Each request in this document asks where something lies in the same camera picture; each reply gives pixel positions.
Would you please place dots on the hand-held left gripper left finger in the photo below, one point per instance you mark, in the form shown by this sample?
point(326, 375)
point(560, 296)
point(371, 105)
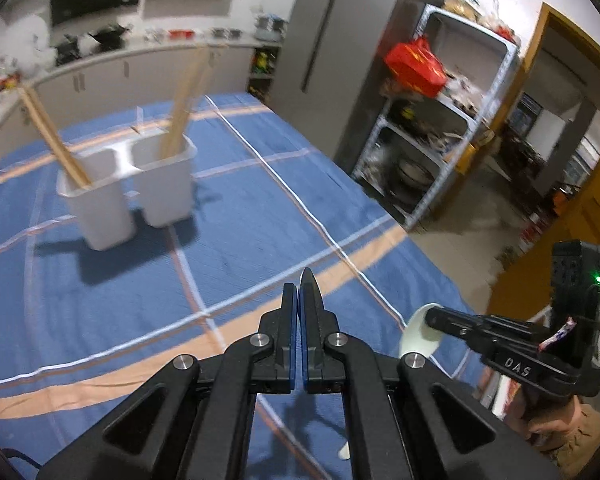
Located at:
point(291, 345)

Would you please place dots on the metal pan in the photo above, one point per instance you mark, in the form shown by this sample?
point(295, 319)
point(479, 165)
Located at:
point(415, 172)

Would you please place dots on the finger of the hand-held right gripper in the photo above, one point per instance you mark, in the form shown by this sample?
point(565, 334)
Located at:
point(460, 325)

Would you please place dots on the steel pot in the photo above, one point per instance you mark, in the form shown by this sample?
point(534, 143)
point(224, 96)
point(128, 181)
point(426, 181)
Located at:
point(270, 27)

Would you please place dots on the grey metal shelf rack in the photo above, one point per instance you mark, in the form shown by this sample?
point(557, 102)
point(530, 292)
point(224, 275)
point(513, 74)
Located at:
point(485, 60)

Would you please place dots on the white double utensil holder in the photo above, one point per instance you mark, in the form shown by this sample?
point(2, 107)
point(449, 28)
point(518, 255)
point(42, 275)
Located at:
point(125, 185)

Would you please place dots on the red white wrapper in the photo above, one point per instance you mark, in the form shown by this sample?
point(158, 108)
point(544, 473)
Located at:
point(557, 334)

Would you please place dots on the grey refrigerator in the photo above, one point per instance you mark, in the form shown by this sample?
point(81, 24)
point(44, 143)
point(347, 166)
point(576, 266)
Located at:
point(340, 50)

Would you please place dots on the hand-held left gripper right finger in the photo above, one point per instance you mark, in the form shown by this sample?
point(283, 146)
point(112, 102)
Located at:
point(310, 345)

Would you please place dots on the person's right hand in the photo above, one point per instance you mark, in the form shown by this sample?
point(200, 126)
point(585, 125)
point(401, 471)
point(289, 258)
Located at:
point(555, 415)

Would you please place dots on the white kitchen counter cabinets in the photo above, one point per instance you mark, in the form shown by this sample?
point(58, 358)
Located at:
point(130, 70)

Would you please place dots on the red plastic bag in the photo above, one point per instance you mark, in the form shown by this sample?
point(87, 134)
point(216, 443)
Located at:
point(415, 67)

